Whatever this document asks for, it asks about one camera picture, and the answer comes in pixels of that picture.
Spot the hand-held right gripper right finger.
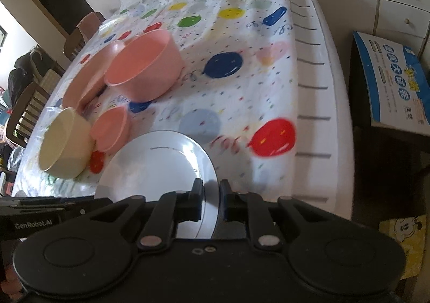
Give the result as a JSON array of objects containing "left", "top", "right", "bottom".
[{"left": 219, "top": 179, "right": 325, "bottom": 251}]

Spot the dark wooden stand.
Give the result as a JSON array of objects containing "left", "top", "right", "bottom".
[{"left": 349, "top": 38, "right": 430, "bottom": 221}]

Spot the wooden chair with pink cloth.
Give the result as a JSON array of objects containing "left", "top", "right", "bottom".
[{"left": 63, "top": 12, "right": 107, "bottom": 62}]

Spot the pink cloth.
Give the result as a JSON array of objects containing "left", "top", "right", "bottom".
[{"left": 77, "top": 12, "right": 102, "bottom": 38}]

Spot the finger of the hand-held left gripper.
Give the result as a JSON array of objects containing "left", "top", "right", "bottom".
[{"left": 0, "top": 197, "right": 113, "bottom": 218}]

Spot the cream bowl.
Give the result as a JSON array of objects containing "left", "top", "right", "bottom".
[{"left": 38, "top": 107, "right": 96, "bottom": 179}]

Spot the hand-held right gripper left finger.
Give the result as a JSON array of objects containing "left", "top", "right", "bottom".
[{"left": 89, "top": 179, "right": 205, "bottom": 251}]

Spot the wooden chair with checked cushion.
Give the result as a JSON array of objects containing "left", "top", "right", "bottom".
[{"left": 6, "top": 68, "right": 66, "bottom": 150}]

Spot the dark bag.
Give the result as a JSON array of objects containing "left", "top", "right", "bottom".
[{"left": 7, "top": 50, "right": 42, "bottom": 90}]

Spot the large pink bowl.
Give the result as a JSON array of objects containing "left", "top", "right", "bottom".
[{"left": 104, "top": 29, "right": 185, "bottom": 102}]

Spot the pink plate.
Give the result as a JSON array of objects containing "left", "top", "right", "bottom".
[{"left": 62, "top": 40, "right": 126, "bottom": 111}]

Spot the yellow cartoon bag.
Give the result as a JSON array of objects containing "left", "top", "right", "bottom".
[{"left": 379, "top": 215, "right": 428, "bottom": 281}]

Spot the white plate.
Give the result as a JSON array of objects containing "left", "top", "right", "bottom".
[{"left": 95, "top": 131, "right": 219, "bottom": 240}]

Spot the balloon print tablecloth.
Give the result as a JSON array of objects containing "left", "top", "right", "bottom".
[{"left": 12, "top": 0, "right": 355, "bottom": 240}]

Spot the blue cardboard box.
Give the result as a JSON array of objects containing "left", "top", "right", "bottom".
[{"left": 352, "top": 31, "right": 430, "bottom": 138}]

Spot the small pink bowl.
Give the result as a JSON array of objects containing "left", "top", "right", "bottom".
[{"left": 90, "top": 106, "right": 130, "bottom": 153}]

